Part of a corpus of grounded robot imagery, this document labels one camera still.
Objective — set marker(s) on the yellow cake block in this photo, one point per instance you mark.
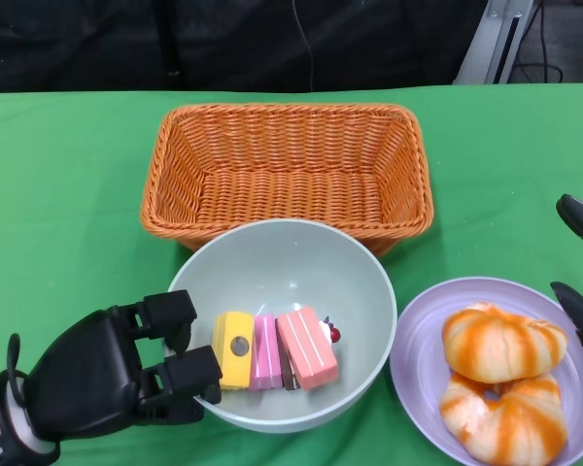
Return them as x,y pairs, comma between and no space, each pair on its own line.
233,369

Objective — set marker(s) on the round pumpkin shaped bread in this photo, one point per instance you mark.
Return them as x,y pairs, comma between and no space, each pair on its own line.
500,344

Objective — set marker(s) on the grey aluminium frame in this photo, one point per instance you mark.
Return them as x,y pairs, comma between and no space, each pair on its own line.
493,43

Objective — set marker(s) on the pink cake slice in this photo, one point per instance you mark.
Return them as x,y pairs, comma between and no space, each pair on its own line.
266,354

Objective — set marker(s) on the green tablecloth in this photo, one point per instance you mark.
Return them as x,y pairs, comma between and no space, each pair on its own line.
490,170

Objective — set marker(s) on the red brown cake slice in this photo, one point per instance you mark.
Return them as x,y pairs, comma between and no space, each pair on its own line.
306,349

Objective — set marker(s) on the grey metal bowl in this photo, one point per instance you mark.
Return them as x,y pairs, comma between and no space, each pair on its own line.
282,272

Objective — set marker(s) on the black backdrop curtain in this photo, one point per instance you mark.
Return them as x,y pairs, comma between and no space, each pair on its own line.
126,43

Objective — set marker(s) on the long orange striped bread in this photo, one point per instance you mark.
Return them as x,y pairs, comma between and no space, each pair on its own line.
510,427

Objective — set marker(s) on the dark brown chocolate cake slice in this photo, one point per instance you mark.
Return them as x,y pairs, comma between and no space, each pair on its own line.
289,376

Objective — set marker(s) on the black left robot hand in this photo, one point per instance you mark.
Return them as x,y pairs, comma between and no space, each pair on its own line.
87,374

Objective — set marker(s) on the white round plate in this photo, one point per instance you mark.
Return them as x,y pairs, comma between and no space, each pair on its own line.
418,340

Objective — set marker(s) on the orange wicker basket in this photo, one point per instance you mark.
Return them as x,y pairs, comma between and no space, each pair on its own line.
291,170

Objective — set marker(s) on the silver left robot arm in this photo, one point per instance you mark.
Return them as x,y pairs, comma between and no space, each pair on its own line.
5,437

